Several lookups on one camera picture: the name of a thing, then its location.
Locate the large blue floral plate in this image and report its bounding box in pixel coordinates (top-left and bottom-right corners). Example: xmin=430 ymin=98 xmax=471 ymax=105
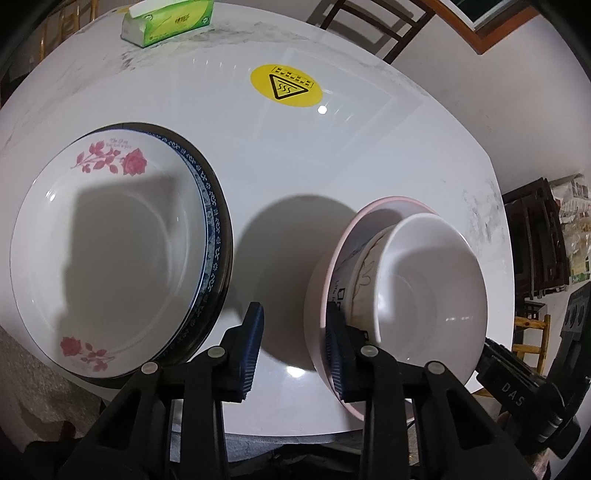
xmin=108 ymin=122 xmax=235 ymax=381

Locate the round yellow warning sticker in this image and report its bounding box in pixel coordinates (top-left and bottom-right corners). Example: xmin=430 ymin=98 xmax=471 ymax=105
xmin=249 ymin=64 xmax=322 ymax=108

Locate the green tissue pack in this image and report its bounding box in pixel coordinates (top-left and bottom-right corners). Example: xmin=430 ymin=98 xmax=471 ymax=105
xmin=120 ymin=0 xmax=215 ymax=49

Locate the dark carved wooden chair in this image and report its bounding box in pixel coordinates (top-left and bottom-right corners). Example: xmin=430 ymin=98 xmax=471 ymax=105
xmin=502 ymin=178 xmax=570 ymax=301

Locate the dark wooden slatted chair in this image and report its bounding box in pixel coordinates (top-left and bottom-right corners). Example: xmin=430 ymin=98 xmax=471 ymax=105
xmin=318 ymin=0 xmax=437 ymax=65

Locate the wooden framed window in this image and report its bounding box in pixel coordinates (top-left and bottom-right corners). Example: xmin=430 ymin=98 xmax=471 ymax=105
xmin=443 ymin=0 xmax=541 ymax=56

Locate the bamboo chair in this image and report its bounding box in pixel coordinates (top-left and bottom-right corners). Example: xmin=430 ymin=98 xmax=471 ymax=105
xmin=515 ymin=314 xmax=552 ymax=372

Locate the white ribbed bowl blue base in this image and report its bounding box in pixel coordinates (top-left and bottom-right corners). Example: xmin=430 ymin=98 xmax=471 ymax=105
xmin=376 ymin=212 xmax=487 ymax=384

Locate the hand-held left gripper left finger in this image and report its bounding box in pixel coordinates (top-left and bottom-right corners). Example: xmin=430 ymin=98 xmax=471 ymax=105
xmin=55 ymin=301 xmax=266 ymax=480

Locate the white plate with pink roses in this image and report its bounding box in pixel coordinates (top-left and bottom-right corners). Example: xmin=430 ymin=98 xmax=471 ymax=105
xmin=9 ymin=131 xmax=208 ymax=379

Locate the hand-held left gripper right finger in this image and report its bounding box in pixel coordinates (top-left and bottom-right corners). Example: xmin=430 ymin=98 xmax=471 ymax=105
xmin=324 ymin=302 xmax=536 ymax=480

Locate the cream bowl with pink base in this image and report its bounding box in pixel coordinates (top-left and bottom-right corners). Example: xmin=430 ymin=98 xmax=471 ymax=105
xmin=329 ymin=217 xmax=402 ymax=344

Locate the pile of plastic bags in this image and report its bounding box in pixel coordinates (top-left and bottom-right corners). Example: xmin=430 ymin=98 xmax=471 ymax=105
xmin=556 ymin=173 xmax=591 ymax=284

